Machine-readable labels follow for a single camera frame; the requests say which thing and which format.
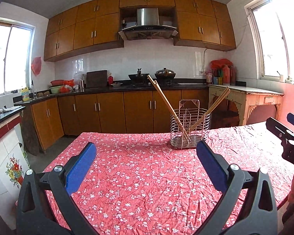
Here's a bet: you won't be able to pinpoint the wooden chopstick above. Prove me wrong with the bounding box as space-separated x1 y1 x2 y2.
189 85 230 132
150 78 191 140
146 74 190 139
192 88 232 131

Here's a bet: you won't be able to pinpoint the metal wire utensil holder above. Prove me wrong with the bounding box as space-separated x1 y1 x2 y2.
170 99 210 149

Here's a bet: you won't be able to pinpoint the flower tiled counter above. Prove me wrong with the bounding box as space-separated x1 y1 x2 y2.
0 106 29 230

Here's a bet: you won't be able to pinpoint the beige side table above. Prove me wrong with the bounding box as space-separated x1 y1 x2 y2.
210 85 284 129

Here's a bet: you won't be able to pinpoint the green white bucket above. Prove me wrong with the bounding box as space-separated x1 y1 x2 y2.
19 142 31 168

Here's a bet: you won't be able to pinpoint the wooden lower cabinets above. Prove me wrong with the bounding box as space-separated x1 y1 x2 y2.
13 88 209 152

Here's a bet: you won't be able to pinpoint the wooden cabinets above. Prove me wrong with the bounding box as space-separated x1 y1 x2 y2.
44 0 236 61
13 88 209 152

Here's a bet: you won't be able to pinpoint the orange bottle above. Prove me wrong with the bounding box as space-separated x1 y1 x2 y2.
222 65 230 85

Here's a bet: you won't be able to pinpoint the pink floral tablecloth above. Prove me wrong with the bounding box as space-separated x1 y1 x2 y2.
16 121 294 235

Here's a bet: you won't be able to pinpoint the red bag behind bottles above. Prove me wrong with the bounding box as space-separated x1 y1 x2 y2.
210 58 233 70

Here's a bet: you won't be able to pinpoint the right window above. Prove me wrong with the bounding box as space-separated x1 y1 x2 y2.
245 0 294 84

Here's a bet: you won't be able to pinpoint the window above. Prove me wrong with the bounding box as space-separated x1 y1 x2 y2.
0 18 35 96
245 0 294 84

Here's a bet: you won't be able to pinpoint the yellow detergent bottle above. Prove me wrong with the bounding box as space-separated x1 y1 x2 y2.
21 87 30 102

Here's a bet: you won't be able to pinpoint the red basin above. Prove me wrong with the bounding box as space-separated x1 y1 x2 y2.
50 79 75 87

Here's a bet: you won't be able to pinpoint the dark cutting board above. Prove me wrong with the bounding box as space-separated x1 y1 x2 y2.
86 70 108 88

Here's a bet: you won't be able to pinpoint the lidded black pot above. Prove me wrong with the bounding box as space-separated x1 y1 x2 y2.
154 67 176 82

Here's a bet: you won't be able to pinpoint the red bottle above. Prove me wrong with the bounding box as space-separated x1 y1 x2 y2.
108 73 113 85

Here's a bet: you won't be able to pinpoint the black wok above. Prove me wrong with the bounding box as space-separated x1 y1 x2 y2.
128 68 149 84

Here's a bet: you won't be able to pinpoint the left window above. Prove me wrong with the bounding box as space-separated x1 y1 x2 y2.
0 18 35 96

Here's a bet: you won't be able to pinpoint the stainless range hood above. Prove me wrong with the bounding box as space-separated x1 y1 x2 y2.
118 6 178 40

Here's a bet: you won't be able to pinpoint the wooden upper cabinets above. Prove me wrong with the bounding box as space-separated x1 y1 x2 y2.
44 0 236 61

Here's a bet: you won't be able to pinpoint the red plastic bag on wall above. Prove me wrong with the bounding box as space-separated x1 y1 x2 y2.
31 57 42 76

